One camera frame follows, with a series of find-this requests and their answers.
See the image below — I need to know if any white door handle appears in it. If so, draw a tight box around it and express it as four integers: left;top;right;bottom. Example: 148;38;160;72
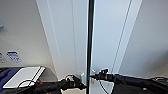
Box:
91;68;99;77
81;71;88;81

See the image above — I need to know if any white wardrobe door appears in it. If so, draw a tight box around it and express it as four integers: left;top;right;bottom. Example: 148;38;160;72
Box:
91;0;133;94
45;0;90;94

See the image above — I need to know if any white flat board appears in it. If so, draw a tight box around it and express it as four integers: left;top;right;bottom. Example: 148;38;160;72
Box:
2;66;46;90

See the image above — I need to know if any white wardrobe cabinet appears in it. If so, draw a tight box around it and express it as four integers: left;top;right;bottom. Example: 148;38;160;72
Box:
35;0;144;94

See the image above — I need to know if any blue object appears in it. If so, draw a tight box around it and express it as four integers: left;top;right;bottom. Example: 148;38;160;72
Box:
0;67;17;85

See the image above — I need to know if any blue white wall sticker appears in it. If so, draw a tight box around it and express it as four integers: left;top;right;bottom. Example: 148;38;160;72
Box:
5;50;22;64

